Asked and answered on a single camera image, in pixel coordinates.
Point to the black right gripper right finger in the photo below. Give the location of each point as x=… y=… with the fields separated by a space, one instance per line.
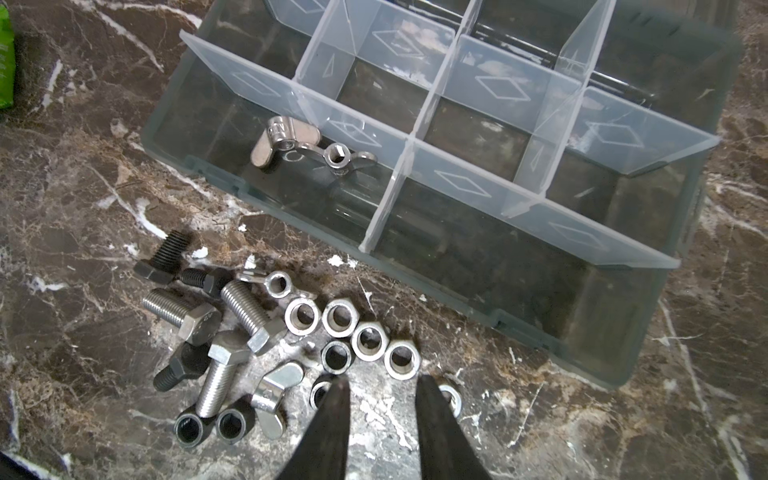
x=444 y=450

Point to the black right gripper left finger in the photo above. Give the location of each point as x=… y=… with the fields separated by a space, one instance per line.
x=323 y=450

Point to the silver hex nut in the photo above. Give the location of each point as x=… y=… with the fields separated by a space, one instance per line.
x=452 y=395
x=402 y=359
x=302 y=316
x=340 y=318
x=369 y=341

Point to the clear grey compartment organizer box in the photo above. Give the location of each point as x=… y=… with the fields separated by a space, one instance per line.
x=538 y=161

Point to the silver hex bolt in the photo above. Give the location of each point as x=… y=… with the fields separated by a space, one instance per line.
x=265 y=332
x=197 y=325
x=227 y=352

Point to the green packet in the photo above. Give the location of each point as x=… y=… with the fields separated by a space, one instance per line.
x=8 y=61

